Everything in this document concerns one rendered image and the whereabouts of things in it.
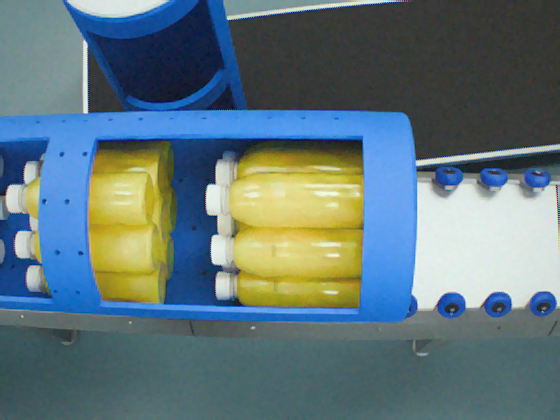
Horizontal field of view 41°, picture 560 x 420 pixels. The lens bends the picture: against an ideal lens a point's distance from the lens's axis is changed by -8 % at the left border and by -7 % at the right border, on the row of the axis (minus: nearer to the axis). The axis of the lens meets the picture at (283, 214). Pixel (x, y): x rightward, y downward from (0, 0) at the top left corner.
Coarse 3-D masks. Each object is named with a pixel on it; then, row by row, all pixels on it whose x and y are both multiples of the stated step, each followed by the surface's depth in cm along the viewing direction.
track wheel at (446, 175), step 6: (444, 168) 125; (450, 168) 125; (456, 168) 124; (438, 174) 123; (444, 174) 122; (450, 174) 122; (456, 174) 122; (462, 174) 123; (438, 180) 123; (444, 180) 122; (450, 180) 122; (456, 180) 122; (462, 180) 123
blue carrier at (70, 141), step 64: (0, 128) 104; (64, 128) 103; (128, 128) 102; (192, 128) 101; (256, 128) 101; (320, 128) 101; (384, 128) 101; (0, 192) 125; (64, 192) 97; (192, 192) 124; (384, 192) 96; (64, 256) 98; (192, 256) 123; (384, 256) 96; (256, 320) 107; (320, 320) 105; (384, 320) 105
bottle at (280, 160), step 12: (252, 156) 108; (264, 156) 107; (276, 156) 107; (288, 156) 107; (300, 156) 107; (312, 156) 107; (324, 156) 107; (336, 156) 107; (348, 156) 107; (360, 156) 107; (240, 168) 108; (252, 168) 107; (264, 168) 107; (276, 168) 107; (288, 168) 107; (300, 168) 106; (312, 168) 106; (324, 168) 106; (336, 168) 106; (348, 168) 106; (360, 168) 106
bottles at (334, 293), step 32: (0, 160) 119; (32, 224) 113; (160, 224) 111; (224, 224) 111; (0, 256) 120; (160, 256) 115; (32, 288) 112; (128, 288) 109; (160, 288) 113; (224, 288) 110; (256, 288) 108; (288, 288) 108; (320, 288) 107; (352, 288) 107
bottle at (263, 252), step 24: (240, 240) 105; (264, 240) 104; (288, 240) 104; (312, 240) 103; (336, 240) 103; (360, 240) 103; (240, 264) 105; (264, 264) 104; (288, 264) 104; (312, 264) 103; (336, 264) 103; (360, 264) 103
